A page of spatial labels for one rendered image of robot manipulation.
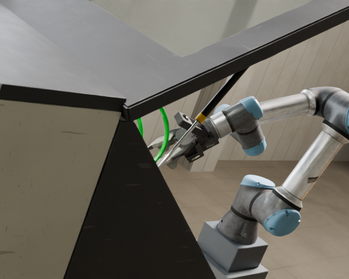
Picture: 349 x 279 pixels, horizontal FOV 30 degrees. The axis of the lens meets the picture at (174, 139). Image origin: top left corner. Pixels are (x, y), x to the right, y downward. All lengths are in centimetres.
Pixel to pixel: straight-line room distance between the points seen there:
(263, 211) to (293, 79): 419
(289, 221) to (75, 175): 108
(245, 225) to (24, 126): 130
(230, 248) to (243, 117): 58
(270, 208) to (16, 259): 109
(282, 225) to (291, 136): 459
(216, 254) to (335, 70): 467
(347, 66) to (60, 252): 582
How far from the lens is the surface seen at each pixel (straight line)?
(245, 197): 235
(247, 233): 240
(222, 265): 241
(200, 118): 153
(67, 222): 142
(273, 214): 224
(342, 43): 680
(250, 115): 199
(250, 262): 247
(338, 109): 226
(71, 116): 128
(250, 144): 205
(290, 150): 694
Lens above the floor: 186
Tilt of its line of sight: 17 degrees down
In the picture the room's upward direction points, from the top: 21 degrees clockwise
